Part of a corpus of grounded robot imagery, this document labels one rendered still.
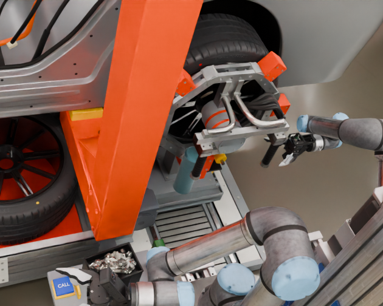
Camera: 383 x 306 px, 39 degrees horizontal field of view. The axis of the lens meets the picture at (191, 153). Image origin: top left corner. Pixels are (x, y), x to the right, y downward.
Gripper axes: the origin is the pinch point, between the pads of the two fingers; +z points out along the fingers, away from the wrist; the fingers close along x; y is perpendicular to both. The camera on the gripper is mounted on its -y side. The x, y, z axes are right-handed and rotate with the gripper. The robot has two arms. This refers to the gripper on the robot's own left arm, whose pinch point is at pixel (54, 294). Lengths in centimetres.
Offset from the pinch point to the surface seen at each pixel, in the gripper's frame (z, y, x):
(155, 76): -26, -30, 52
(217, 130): -60, 12, 78
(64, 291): -6, 70, 44
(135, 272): -33, 61, 47
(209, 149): -58, 19, 75
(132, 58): -18, -36, 50
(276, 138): -88, 18, 82
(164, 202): -58, 95, 112
